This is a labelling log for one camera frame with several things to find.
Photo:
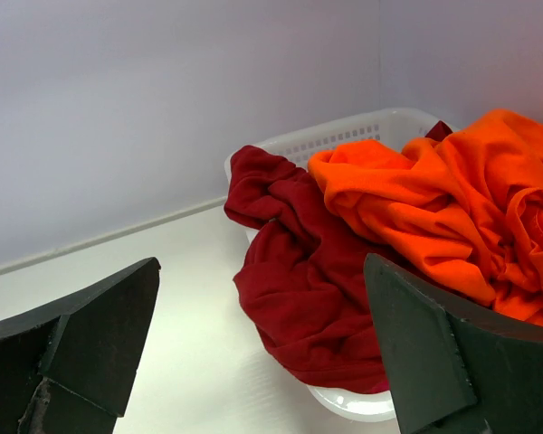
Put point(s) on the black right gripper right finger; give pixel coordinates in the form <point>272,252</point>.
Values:
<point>453,366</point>

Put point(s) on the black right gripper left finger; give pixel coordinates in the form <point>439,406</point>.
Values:
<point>69,366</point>

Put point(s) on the orange t-shirt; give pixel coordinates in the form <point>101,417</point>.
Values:
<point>466,210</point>

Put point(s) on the dark red t-shirt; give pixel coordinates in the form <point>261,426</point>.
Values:
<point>302,281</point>

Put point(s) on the white plastic laundry basket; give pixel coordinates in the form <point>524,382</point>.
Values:
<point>393,128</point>

